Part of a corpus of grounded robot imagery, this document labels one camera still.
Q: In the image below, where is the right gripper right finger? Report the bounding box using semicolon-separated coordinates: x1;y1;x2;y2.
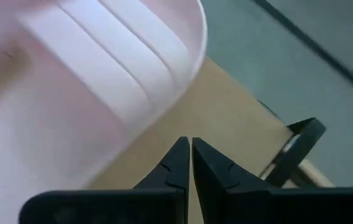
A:
191;137;353;224

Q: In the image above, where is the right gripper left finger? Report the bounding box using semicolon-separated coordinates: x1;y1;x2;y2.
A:
19;136;191;224

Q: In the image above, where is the pink rubber slide sandal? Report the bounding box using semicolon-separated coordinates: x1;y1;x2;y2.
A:
0;0;208;224

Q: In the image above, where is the black metal corner bracket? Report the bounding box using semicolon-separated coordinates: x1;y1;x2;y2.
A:
259;117;327;189

